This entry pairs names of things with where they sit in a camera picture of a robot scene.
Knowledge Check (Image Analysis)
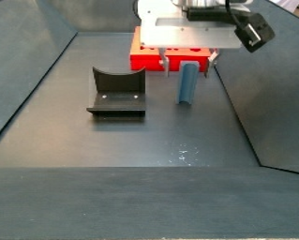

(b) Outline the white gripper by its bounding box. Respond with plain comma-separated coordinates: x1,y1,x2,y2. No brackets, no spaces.
138,0,241,78

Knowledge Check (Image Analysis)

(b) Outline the black curved fixture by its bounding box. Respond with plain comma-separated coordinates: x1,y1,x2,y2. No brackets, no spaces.
87,68,148,115

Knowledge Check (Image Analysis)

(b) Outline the red shape sorter block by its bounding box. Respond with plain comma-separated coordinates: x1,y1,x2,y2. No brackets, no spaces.
130,26,212,72

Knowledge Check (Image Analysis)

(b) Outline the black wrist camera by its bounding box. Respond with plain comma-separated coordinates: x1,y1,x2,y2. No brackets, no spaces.
186,7,276,53

